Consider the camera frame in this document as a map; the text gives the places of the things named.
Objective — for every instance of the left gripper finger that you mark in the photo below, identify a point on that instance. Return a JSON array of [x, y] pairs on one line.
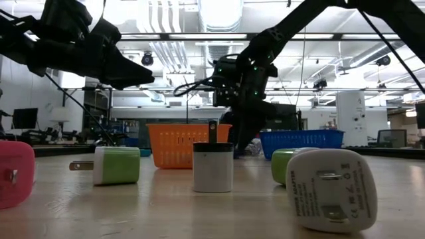
[[123, 74]]

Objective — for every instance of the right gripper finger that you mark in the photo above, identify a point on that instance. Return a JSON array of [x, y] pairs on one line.
[[247, 123]]

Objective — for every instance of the green wall charger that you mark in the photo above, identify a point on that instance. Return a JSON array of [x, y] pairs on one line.
[[119, 166], [280, 166]]

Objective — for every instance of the blue plastic basket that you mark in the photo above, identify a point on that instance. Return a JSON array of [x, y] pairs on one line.
[[299, 142]]

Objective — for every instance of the black white wall charger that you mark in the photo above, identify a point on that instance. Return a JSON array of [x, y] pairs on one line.
[[212, 172]]

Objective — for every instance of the teal wall charger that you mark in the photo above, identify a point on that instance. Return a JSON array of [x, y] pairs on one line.
[[145, 152]]

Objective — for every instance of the orange plastic basket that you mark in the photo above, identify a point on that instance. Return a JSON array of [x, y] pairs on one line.
[[169, 146]]

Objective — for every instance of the large white power adapter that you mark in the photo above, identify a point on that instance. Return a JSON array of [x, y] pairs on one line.
[[332, 192]]

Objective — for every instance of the pink wall charger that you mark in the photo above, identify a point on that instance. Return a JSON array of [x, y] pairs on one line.
[[16, 159]]

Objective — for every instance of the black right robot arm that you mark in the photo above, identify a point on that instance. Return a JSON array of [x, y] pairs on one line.
[[289, 27]]

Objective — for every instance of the black ceiling spotlight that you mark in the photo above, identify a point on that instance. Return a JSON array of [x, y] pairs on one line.
[[147, 59], [384, 60], [320, 83]]

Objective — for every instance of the black computer monitor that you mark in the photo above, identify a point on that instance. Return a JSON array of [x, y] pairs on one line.
[[25, 118], [421, 116], [287, 117]]

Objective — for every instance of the dark shelving unit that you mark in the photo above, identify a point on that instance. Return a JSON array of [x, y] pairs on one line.
[[96, 113]]

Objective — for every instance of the white shade lamp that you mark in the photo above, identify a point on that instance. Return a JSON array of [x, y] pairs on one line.
[[59, 114]]

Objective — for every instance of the blue storage bins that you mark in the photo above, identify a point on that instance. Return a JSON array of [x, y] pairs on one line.
[[131, 142]]

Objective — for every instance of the black desk equipment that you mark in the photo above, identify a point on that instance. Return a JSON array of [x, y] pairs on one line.
[[50, 136]]

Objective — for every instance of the white pillar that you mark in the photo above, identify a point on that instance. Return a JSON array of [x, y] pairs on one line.
[[351, 116]]

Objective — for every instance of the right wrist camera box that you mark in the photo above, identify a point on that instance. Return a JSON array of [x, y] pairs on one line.
[[225, 71]]

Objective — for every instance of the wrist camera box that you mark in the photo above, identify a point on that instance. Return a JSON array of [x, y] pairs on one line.
[[225, 71], [63, 16]]

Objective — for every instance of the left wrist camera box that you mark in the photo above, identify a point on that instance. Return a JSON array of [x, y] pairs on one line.
[[63, 16]]

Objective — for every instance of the black aluminium table frame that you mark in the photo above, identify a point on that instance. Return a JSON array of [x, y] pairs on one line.
[[59, 151]]

